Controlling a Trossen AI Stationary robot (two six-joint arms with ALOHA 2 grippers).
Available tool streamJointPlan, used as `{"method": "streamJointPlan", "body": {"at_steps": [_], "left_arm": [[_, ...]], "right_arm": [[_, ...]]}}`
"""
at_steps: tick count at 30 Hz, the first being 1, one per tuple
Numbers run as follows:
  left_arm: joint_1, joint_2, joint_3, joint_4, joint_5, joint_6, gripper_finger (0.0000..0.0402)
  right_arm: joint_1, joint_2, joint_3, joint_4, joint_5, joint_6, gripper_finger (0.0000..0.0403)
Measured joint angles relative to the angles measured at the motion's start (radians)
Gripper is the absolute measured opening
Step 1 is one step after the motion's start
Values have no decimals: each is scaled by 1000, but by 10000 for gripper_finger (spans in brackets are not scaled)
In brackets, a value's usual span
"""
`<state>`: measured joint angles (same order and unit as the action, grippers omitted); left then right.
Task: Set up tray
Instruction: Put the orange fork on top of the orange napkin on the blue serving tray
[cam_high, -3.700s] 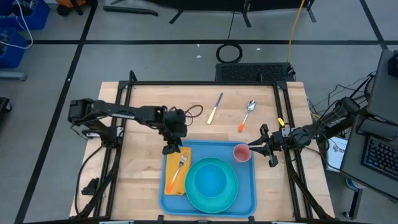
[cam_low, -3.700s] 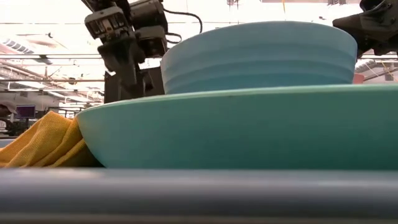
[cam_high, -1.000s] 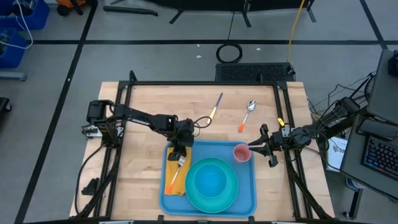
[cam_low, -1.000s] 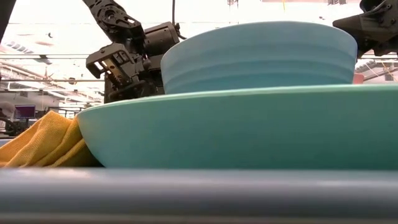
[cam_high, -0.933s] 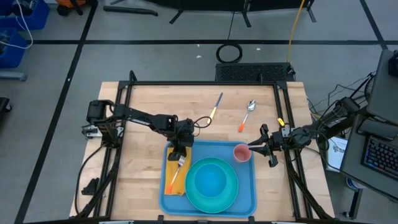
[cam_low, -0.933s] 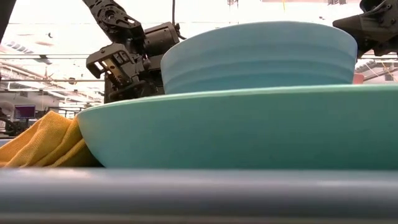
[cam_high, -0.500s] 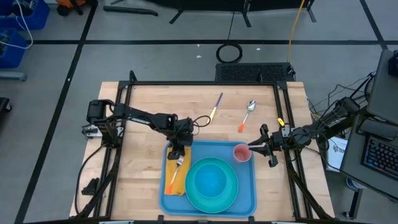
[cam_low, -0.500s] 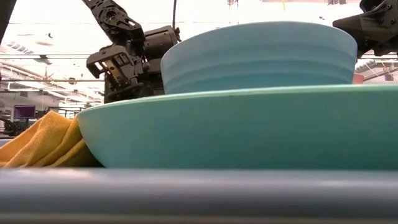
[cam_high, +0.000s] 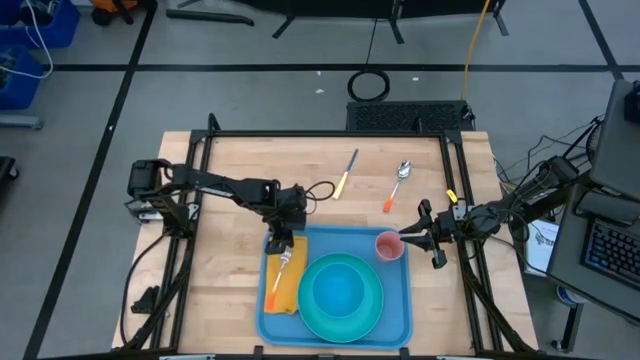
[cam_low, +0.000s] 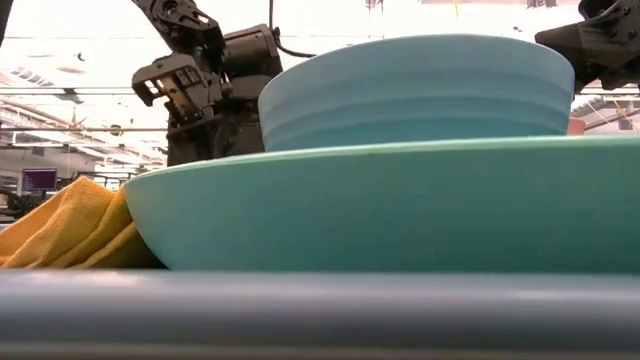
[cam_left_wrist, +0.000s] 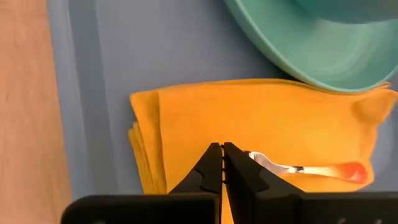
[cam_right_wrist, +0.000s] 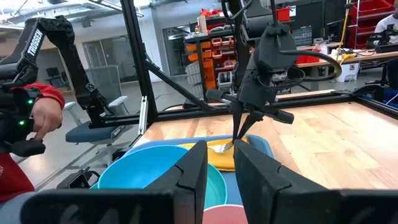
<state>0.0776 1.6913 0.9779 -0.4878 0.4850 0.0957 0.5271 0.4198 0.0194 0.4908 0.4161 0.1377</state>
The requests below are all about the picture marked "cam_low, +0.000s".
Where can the yellow cloth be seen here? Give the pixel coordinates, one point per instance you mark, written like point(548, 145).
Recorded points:
point(65, 225)

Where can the pink plastic cup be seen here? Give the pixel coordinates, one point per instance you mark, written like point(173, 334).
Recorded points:
point(576, 126)

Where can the light blue plastic tray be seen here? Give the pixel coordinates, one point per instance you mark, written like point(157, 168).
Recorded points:
point(320, 315)

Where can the teal plastic plate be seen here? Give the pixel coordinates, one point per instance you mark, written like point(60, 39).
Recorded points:
point(400, 210)

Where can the purple lit monitor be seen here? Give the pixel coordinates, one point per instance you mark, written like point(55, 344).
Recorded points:
point(39, 180)

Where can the grey left wrist camera bracket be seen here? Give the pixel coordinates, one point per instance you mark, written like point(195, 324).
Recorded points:
point(175, 85)

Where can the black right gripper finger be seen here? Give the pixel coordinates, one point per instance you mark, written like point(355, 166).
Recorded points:
point(575, 45)
point(589, 84)

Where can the blue plastic bowl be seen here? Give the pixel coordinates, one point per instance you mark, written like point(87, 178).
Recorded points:
point(415, 95)

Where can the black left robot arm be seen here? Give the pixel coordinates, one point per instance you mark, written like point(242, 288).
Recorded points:
point(180, 20)

